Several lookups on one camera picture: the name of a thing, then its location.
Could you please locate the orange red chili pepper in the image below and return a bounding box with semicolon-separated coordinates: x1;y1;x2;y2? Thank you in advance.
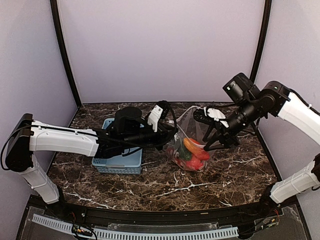
183;137;210;161

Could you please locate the red apple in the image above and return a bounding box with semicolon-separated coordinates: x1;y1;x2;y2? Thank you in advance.
186;158;204;171

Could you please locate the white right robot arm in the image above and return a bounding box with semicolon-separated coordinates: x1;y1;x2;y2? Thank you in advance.
200;79;320;217

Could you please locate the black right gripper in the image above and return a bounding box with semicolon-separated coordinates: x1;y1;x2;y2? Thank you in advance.
202;96;261;151

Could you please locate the black motor box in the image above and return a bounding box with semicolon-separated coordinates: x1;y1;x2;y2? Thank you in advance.
114;106;142;134
222;72;261;106

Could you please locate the white slotted cable duct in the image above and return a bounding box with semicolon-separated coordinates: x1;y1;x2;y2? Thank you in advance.
31;214;239;240

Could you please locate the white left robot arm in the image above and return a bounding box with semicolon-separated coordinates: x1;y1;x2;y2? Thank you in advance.
0;113;178;218

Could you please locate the black motor box left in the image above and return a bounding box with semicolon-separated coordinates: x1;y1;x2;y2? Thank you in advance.
114;106;142;134

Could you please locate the blue perforated plastic basket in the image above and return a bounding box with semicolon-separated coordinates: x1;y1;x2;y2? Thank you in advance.
91;117;144;175

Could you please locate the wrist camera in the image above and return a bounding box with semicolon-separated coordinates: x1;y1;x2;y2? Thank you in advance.
146;100;174;133
193;107;226;125

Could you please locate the clear zip top bag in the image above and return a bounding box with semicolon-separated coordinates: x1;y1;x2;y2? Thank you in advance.
166;105;214;173

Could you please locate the black motor box right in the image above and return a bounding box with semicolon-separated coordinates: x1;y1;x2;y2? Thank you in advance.
222;72;261;106

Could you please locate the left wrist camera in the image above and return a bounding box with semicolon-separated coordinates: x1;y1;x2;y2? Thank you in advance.
146;100;174;133

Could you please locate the black enclosure frame post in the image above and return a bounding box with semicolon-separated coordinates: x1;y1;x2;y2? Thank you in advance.
49;0;82;109
249;0;273;83

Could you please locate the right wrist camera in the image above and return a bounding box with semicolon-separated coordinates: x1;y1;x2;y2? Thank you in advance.
193;107;226;125

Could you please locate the black enclosure frame post right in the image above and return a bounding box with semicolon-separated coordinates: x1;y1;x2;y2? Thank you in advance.
249;0;273;83

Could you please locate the red lychee bunch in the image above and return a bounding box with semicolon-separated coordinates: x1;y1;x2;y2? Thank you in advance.
166;140;181;161

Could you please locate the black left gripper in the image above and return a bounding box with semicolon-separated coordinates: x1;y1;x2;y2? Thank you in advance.
121;121;178;150

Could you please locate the black enclosure frame post left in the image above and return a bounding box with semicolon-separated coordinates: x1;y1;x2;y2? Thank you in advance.
49;0;82;109

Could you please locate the black front rail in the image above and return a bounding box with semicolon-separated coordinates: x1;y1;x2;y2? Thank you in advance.
22;195;305;232

